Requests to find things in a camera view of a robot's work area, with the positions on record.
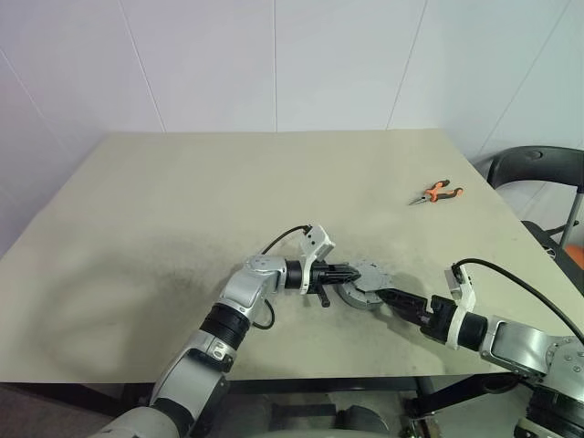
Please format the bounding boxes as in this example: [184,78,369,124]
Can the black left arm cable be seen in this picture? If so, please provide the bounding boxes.
[252,223,314,330]

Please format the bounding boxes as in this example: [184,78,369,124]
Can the black chair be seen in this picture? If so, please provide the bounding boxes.
[472,145,584,285]

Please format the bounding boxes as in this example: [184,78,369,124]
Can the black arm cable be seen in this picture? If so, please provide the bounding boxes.
[449,258,584,344]
[252,223,314,330]

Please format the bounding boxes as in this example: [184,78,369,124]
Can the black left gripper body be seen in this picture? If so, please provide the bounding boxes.
[309,262,334,310]

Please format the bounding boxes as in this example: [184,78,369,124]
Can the orange object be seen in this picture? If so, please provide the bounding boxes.
[564,243,584,271]

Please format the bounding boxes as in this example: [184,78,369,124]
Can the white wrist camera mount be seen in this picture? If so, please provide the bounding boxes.
[443,263,478,352]
[297,224,337,296]

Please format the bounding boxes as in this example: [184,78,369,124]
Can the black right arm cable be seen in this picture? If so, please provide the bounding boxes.
[449,258,584,344]

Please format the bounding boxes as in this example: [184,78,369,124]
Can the black diagonal table brace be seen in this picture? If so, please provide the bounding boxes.
[404,371,522,419]

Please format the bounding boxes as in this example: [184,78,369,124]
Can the black table frame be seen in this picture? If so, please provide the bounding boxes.
[0,372,519,397]

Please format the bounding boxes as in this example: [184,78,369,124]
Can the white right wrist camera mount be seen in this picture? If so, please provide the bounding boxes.
[443,263,478,352]

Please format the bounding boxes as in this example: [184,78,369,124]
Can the grey ribbed motor lid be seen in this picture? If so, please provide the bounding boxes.
[353,258,394,294]

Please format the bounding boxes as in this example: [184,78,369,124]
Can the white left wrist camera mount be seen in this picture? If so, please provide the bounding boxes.
[297,224,337,296]

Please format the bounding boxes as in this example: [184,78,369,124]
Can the round motor housing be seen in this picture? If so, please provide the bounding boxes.
[337,281,387,313]

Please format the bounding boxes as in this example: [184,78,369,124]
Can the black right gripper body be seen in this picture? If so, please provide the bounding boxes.
[422,295,458,344]

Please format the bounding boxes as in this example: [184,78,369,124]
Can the orange-handled needle-nose pliers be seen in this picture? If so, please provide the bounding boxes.
[409,180,465,207]

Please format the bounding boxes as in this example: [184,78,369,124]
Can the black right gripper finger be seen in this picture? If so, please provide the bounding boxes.
[386,300,429,328]
[381,287,433,315]

